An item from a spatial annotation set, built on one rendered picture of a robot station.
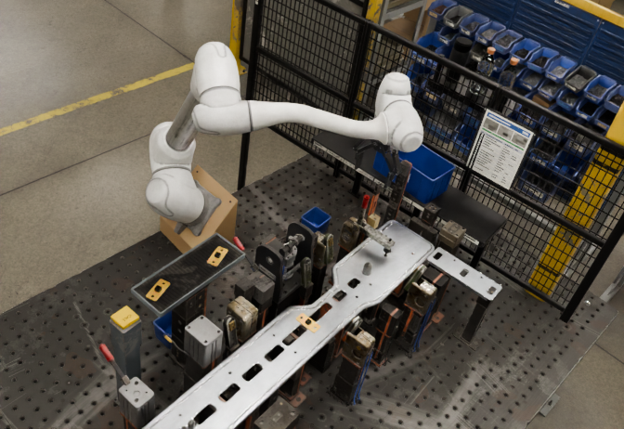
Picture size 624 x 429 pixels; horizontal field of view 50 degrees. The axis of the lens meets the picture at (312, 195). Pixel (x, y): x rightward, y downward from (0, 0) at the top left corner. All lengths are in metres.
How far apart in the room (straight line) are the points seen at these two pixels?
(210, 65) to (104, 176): 2.26
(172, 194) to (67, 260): 1.38
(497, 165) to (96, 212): 2.36
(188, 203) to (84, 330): 0.60
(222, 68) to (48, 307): 1.16
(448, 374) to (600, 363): 1.48
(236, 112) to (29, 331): 1.14
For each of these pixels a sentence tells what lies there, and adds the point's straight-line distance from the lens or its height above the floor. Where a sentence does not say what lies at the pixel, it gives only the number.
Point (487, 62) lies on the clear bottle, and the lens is 2.77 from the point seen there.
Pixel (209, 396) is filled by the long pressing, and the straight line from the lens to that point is 2.13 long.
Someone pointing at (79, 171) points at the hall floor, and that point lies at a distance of 4.42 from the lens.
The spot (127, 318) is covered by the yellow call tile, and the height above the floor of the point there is 1.16.
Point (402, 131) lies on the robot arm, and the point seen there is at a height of 1.67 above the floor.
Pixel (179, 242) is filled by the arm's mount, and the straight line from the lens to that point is 2.88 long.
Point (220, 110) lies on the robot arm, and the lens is 2.14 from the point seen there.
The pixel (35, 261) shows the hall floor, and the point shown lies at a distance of 3.90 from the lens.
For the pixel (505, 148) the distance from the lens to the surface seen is 2.78.
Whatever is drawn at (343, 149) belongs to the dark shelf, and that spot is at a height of 1.03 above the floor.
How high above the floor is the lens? 2.80
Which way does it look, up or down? 40 degrees down
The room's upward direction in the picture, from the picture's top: 11 degrees clockwise
